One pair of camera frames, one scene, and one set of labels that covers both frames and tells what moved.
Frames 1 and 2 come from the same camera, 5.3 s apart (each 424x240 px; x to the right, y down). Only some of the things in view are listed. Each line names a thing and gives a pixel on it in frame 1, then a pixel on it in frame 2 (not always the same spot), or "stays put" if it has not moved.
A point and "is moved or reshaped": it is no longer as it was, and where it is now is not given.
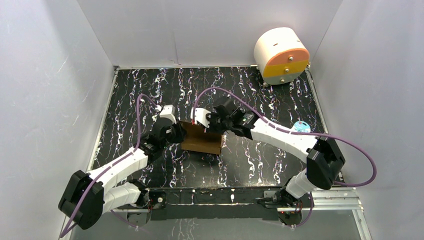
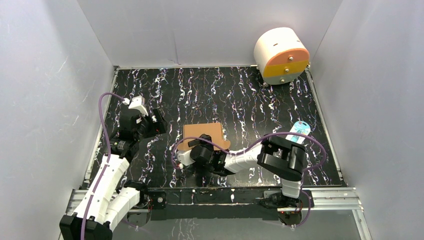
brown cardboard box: [196, 139] is moved or reshaped
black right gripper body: [217, 125] -> [210, 149]
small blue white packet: [301, 126] stays put
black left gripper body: [177, 131] -> [152, 122]
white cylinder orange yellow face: [281, 55] stays put
